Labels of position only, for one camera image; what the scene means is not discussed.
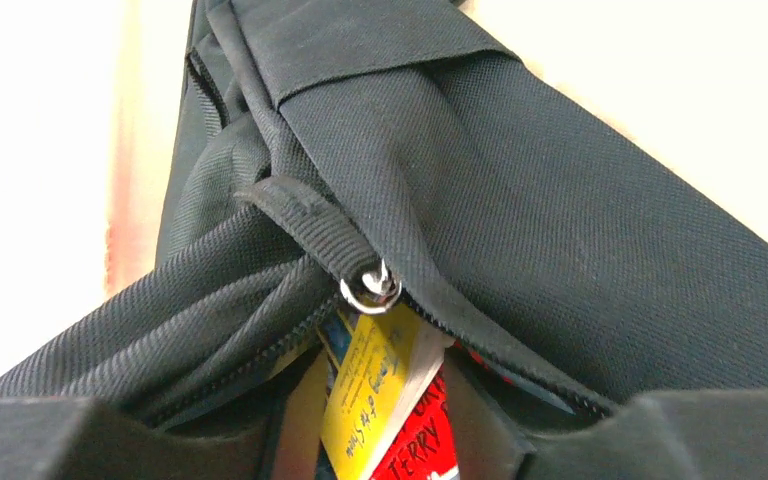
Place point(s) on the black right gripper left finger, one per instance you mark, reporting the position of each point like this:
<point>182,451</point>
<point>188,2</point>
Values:
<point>79,438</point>

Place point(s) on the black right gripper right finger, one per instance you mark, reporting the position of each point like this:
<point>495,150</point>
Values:
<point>501,432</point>

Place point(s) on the red comic book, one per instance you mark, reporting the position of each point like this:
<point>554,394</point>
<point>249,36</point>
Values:
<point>425,447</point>

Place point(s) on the yellow picture book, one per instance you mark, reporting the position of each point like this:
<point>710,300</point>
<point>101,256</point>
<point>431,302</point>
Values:
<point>378,369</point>

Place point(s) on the black student backpack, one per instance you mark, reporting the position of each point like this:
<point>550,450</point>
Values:
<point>319,139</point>

